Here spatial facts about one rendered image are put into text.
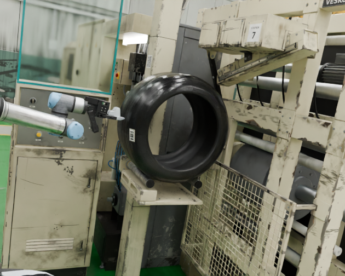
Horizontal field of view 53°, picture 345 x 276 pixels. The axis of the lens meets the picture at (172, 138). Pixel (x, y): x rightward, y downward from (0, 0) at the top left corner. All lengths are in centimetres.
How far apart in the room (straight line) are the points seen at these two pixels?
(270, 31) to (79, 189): 148
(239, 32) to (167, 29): 48
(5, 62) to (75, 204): 839
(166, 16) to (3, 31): 871
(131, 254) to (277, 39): 155
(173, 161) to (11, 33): 887
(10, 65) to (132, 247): 866
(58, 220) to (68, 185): 24
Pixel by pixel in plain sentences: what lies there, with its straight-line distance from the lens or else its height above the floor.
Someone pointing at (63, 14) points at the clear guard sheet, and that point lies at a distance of 221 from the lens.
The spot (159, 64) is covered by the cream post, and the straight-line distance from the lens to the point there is 207.
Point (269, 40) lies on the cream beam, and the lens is 167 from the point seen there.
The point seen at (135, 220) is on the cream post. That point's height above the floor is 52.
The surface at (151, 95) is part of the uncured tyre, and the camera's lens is 168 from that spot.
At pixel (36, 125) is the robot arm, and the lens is 148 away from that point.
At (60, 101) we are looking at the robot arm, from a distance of 165.
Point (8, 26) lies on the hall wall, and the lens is 1059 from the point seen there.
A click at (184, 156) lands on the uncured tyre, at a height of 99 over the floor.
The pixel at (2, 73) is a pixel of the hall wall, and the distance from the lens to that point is 1052.
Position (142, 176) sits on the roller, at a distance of 184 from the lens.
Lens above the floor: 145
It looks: 10 degrees down
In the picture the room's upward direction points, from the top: 9 degrees clockwise
